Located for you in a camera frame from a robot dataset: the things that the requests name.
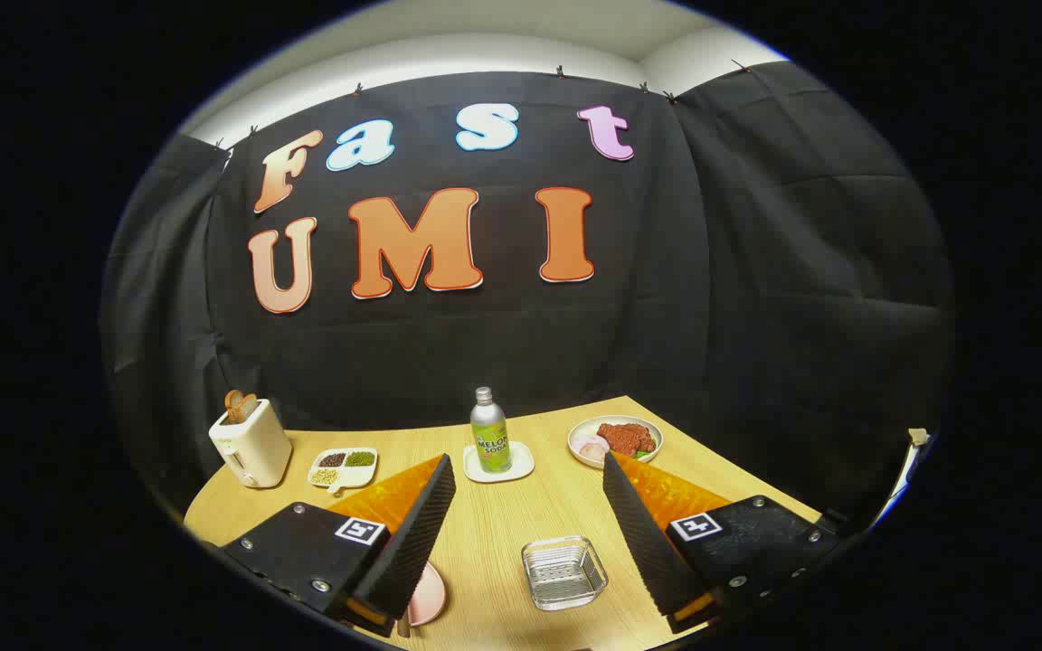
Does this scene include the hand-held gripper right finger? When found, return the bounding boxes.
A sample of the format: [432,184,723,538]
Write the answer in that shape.
[602,452,848,636]

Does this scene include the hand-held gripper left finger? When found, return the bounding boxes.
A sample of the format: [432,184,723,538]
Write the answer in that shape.
[200,454,457,638]

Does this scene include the pink round plate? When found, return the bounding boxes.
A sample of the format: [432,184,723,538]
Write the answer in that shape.
[405,561,447,627]

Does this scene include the white divided bean dish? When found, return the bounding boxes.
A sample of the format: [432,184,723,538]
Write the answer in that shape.
[307,447,379,496]

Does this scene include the red meat piece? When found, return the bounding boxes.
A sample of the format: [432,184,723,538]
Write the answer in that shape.
[595,421,658,458]

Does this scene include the white oval food plate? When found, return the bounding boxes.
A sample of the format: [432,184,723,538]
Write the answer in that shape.
[567,415,664,469]

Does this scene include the green soda bottle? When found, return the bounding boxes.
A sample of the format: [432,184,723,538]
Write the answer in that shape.
[470,386,513,474]

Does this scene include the white square coaster tray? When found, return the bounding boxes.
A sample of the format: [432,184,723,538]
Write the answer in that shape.
[463,440,535,484]

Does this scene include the cream toaster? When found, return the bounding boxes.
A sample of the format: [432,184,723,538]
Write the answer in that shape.
[208,398,293,490]

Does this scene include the metal wire basket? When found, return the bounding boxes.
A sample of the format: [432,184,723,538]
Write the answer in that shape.
[521,535,610,612]

